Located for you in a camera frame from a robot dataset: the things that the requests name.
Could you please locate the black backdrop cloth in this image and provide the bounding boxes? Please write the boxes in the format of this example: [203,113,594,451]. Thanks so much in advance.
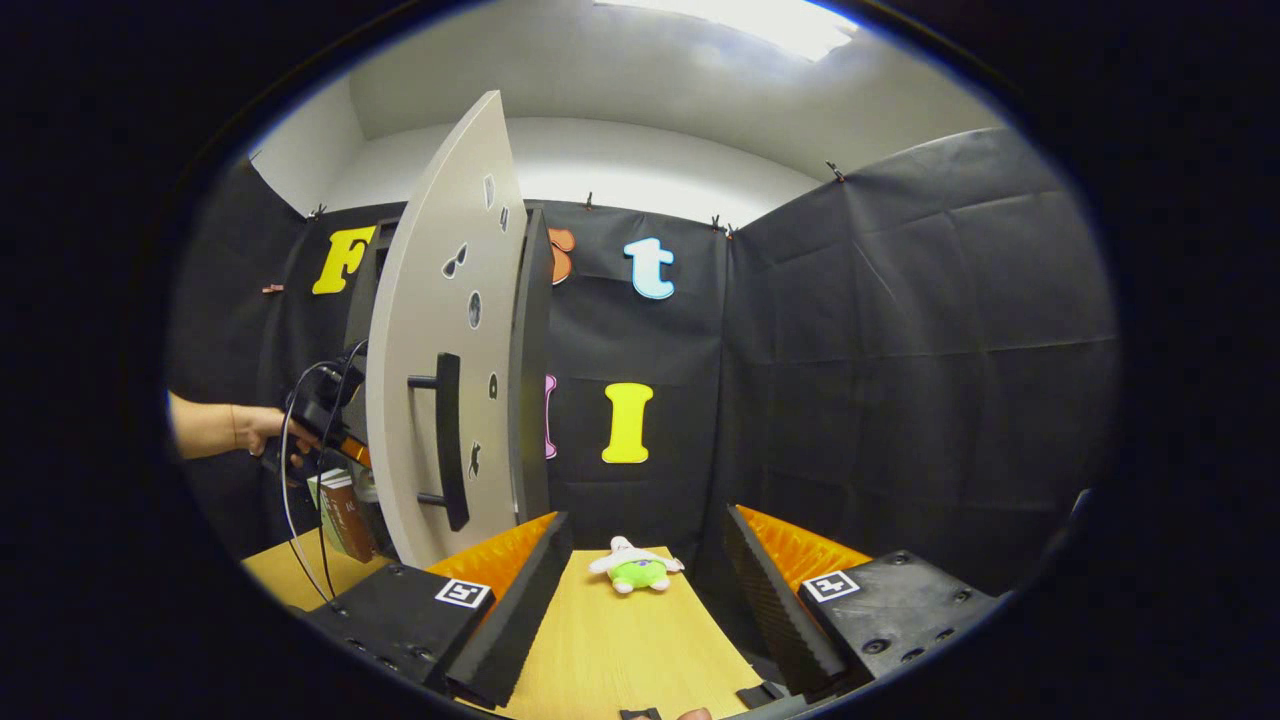
[165,125,1121,601]

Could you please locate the black door handle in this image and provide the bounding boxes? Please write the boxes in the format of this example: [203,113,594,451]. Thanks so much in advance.
[408,352,471,533]

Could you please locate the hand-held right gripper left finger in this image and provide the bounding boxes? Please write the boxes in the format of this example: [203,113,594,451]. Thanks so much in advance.
[303,511,575,709]

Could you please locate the green and white plush toy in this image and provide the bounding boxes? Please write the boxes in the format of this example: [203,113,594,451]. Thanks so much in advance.
[588,536,686,595]

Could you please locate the beige cabinet door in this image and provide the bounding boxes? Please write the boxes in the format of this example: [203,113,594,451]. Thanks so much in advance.
[365,90,531,568]

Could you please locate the grey cabinet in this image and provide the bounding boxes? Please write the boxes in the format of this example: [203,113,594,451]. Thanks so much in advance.
[340,205,557,561]

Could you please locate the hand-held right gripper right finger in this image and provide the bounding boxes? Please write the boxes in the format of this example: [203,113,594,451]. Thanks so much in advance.
[724,504,1004,701]

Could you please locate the black cable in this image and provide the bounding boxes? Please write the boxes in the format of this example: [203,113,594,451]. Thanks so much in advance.
[315,340,369,601]
[279,360,341,608]

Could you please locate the brown book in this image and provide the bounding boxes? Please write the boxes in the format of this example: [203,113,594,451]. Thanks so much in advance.
[316,470,351,556]
[330,475,377,563]

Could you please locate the ceiling light strip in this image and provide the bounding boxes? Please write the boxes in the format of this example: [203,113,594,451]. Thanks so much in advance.
[595,0,861,63]

